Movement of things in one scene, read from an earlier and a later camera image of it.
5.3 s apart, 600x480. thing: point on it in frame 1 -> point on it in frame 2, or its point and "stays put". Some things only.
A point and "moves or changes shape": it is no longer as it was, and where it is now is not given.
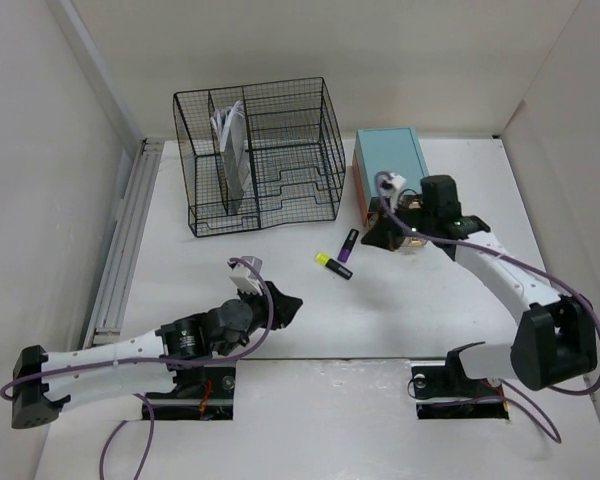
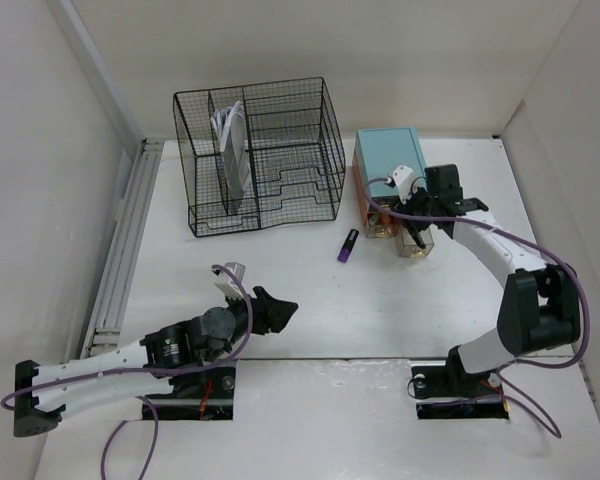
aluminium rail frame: x=107 y=316 stays put
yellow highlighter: x=323 y=259 moves or changes shape
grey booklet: x=229 y=125 stays put
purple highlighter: x=347 y=245 stays put
